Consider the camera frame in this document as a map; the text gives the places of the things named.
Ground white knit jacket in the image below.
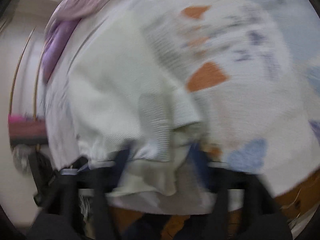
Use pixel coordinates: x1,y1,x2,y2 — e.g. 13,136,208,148
68,12,203,196

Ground upper wooden rail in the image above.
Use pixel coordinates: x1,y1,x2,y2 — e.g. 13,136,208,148
9,26,36,115

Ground pink red towel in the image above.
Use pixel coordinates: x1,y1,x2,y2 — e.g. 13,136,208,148
8,115,48,147

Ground lower wooden rail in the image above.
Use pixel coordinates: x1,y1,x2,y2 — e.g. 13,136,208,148
33,45,45,120

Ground purple floral quilt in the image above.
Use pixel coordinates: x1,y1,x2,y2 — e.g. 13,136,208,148
40,0,109,83

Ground wooden rail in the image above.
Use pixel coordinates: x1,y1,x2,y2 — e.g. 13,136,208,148
33,45,45,120
9,26,36,115

